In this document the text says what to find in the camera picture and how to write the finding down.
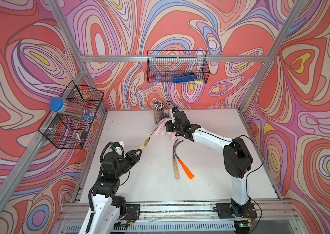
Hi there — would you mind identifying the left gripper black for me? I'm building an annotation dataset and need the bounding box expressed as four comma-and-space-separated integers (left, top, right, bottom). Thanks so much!
113, 149, 142, 180

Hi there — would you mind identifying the pink terry rag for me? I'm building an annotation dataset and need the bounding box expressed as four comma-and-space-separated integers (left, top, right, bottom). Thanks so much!
153, 118, 178, 141

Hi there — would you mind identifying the wooden handle sickle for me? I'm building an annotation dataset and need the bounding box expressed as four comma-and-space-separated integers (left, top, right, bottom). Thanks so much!
140, 129, 156, 151
172, 139, 180, 180

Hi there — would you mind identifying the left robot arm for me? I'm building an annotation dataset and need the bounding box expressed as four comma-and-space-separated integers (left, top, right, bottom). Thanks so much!
79, 145, 143, 234

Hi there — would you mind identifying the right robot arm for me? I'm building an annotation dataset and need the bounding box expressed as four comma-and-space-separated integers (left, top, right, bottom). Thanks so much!
165, 107, 253, 208

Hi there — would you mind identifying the cup of coloured pencils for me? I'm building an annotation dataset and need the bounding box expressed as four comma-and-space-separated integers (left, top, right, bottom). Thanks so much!
152, 100, 164, 124

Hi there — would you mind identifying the blue tool in basket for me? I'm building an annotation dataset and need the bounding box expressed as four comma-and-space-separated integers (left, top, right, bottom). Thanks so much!
172, 73, 197, 83

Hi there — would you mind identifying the blue cap pencil tube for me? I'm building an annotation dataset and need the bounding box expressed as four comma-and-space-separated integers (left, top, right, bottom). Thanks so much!
49, 97, 94, 122

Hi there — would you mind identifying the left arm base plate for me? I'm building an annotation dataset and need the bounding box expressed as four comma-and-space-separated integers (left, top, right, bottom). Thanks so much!
118, 203, 141, 222

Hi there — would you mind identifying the orange handle sickle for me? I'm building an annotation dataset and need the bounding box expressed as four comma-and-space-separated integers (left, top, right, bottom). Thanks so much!
175, 140, 195, 179

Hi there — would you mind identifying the aluminium front rail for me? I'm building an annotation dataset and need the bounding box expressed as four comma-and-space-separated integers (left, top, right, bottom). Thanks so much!
58, 200, 299, 220

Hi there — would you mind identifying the black wire basket back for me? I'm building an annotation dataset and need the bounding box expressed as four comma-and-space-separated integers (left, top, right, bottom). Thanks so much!
146, 49, 210, 84

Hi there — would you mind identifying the black wire basket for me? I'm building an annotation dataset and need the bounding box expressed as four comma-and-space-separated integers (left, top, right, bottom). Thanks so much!
38, 81, 104, 150
146, 49, 210, 84

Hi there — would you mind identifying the black wire basket left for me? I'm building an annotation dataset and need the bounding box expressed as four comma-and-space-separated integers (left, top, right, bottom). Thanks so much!
38, 81, 104, 150

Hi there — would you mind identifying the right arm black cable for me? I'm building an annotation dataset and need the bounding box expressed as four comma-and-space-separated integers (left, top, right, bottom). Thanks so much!
238, 134, 264, 234

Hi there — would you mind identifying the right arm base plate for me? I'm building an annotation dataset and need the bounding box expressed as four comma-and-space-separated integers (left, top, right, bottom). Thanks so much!
213, 202, 258, 220

